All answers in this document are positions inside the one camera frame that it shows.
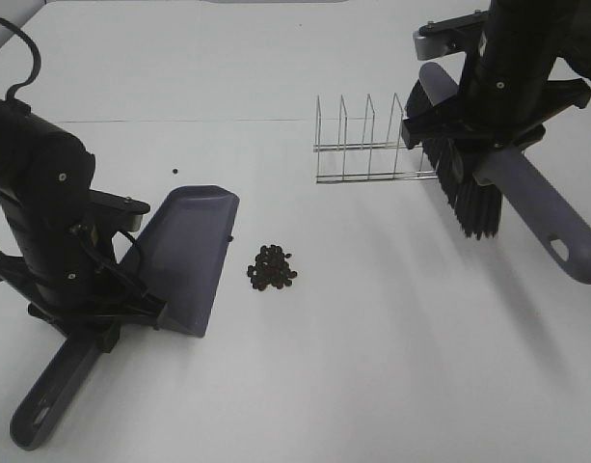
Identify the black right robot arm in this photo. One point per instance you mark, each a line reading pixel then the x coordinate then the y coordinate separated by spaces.
pixel 540 30

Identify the chrome wire dish rack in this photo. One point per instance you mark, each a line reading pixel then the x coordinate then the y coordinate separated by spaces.
pixel 365 148

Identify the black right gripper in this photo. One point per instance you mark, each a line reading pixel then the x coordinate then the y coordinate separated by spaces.
pixel 475 129

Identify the purple hand brush black bristles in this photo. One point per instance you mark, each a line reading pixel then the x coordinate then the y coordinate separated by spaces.
pixel 517 178

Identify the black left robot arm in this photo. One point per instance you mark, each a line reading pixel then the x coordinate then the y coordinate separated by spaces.
pixel 19 125

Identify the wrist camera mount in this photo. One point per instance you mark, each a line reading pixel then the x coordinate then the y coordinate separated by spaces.
pixel 446 37
pixel 113 213

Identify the purple plastic dustpan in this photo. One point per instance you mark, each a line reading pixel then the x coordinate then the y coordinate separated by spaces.
pixel 185 242

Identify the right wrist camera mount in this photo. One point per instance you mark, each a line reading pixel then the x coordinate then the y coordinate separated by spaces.
pixel 446 37

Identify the pile of coffee beans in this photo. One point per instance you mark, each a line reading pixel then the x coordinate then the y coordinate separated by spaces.
pixel 271 268

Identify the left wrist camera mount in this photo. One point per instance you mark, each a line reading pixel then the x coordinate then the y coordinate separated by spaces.
pixel 113 213

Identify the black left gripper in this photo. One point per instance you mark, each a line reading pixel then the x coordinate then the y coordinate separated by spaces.
pixel 67 269

